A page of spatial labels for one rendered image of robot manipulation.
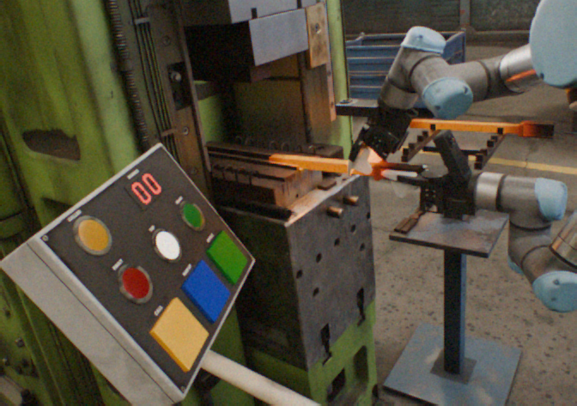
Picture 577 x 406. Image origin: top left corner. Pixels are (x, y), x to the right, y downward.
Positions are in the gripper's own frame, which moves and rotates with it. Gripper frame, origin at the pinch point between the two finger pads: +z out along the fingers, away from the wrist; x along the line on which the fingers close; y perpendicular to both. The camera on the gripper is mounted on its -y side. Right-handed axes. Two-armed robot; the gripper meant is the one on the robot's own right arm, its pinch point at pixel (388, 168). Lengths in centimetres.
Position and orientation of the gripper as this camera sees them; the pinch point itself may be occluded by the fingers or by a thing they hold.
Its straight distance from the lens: 115.3
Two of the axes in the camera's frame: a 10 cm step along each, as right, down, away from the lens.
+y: 1.4, 9.1, 3.9
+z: -7.9, -1.4, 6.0
